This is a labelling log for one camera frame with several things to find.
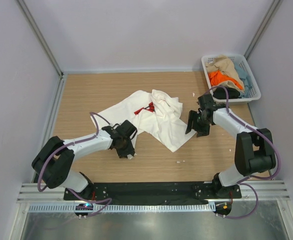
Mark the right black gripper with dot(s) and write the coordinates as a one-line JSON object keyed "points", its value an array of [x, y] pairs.
{"points": [[196, 125]]}

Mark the black garment in basket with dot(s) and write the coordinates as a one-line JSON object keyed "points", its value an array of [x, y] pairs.
{"points": [[220, 94]]}

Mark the aluminium rail frame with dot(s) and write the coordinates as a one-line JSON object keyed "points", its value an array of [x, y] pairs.
{"points": [[266, 190]]}

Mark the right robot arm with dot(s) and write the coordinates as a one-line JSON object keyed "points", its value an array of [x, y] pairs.
{"points": [[254, 149]]}

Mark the right corner aluminium post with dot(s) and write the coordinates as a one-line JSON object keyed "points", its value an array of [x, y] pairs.
{"points": [[266, 20]]}

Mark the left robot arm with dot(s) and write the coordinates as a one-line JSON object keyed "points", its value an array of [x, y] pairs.
{"points": [[54, 161]]}

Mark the white plastic basket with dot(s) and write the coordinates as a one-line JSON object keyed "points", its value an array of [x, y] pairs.
{"points": [[255, 93]]}

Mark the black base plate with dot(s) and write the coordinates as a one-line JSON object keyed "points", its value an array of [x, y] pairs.
{"points": [[160, 193]]}

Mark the white t shirt red print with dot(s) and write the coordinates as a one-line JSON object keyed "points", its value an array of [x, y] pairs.
{"points": [[155, 113]]}

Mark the orange garment in basket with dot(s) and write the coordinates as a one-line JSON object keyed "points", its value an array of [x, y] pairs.
{"points": [[216, 78]]}

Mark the light blue garment in basket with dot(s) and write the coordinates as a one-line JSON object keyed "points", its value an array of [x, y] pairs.
{"points": [[246, 79]]}

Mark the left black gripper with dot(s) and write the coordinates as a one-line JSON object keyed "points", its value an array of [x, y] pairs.
{"points": [[125, 150]]}

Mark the corner aluminium post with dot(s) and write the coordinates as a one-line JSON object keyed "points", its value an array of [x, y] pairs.
{"points": [[39, 36], [266, 20]]}

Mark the left corner aluminium post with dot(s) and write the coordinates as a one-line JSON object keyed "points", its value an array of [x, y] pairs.
{"points": [[39, 36]]}

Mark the white slotted cable duct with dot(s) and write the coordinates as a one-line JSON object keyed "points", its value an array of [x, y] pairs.
{"points": [[79, 208]]}

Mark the beige garment in basket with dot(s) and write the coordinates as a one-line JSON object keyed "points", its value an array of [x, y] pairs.
{"points": [[225, 65]]}

